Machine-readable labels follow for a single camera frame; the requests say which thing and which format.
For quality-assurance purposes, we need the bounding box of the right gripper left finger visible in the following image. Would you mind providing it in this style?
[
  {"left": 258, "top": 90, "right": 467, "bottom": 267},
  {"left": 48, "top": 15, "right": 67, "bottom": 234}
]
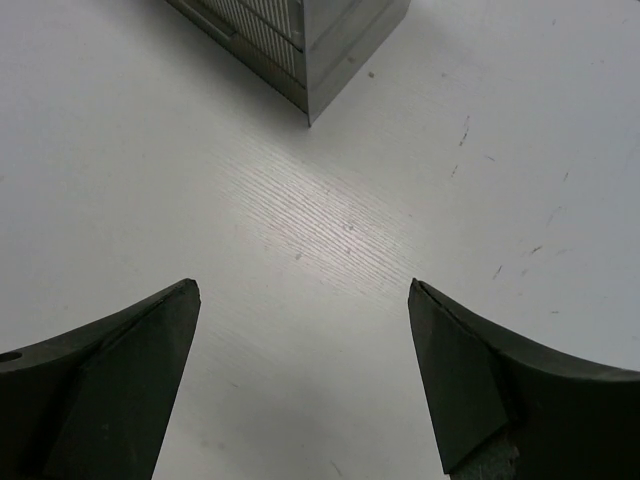
[{"left": 1, "top": 279, "right": 201, "bottom": 479}]

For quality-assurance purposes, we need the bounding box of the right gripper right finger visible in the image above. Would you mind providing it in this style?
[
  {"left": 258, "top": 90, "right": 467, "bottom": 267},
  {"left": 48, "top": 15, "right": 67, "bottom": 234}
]
[{"left": 408, "top": 280, "right": 639, "bottom": 479}]

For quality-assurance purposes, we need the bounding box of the clear acrylic drawer organizer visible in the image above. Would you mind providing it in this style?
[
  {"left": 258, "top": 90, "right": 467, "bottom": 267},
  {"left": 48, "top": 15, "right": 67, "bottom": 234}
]
[{"left": 170, "top": 0, "right": 410, "bottom": 124}]

